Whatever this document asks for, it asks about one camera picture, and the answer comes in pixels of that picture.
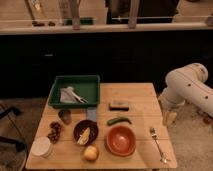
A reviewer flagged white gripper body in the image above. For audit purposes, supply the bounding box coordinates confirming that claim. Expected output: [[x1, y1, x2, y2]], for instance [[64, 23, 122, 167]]
[[158, 90, 185, 111]]

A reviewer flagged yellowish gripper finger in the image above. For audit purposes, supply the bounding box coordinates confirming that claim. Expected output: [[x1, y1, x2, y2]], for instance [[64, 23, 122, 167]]
[[163, 111, 177, 126]]

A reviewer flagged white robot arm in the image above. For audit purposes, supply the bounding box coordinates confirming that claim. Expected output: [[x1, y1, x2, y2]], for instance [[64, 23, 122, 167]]
[[158, 63, 213, 126]]

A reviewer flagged red bowl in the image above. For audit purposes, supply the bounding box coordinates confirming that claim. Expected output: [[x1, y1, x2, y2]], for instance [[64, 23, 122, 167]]
[[105, 126, 136, 157]]

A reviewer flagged dark brown bowl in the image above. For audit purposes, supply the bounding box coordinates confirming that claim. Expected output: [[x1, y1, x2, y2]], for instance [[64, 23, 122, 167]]
[[73, 120, 99, 146]]

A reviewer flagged silver fork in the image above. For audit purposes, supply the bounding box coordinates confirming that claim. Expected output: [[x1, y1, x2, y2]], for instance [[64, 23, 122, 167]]
[[150, 127, 169, 164]]

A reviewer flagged green cucumber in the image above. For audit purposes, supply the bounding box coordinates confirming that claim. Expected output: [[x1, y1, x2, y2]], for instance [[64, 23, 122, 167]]
[[107, 117, 132, 126]]

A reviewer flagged blue grey card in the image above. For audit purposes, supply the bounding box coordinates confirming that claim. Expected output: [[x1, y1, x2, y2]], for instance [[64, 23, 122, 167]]
[[86, 108, 97, 122]]

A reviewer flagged green plastic tray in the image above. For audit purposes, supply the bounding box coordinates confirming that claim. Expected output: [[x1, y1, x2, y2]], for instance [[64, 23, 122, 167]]
[[48, 75, 100, 109]]

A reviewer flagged yellow apple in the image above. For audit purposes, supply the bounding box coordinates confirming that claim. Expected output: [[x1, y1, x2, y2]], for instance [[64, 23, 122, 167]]
[[83, 145, 99, 161]]

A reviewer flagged yellow banana slice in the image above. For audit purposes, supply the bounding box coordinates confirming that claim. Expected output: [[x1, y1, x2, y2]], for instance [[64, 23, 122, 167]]
[[77, 128, 90, 145]]

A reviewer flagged white plastic utensil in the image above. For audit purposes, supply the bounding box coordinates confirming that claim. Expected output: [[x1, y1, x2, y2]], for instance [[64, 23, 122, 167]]
[[67, 86, 88, 103]]

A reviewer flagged small dark cup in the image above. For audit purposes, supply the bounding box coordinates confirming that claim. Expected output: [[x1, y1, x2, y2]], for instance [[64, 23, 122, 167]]
[[58, 110, 71, 125]]

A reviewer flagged grey cloth in tray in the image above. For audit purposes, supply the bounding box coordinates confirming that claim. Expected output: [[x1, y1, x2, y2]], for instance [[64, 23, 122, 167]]
[[60, 88, 76, 103]]

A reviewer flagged brown grape bunch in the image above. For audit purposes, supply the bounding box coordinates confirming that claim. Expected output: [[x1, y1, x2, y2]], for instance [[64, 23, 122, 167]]
[[47, 122, 62, 144]]

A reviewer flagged white round container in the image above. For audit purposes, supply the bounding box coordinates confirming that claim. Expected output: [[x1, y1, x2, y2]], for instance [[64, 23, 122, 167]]
[[31, 137, 52, 157]]

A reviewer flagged black chair base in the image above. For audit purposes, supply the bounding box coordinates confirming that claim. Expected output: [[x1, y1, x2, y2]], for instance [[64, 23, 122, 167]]
[[0, 103, 29, 171]]

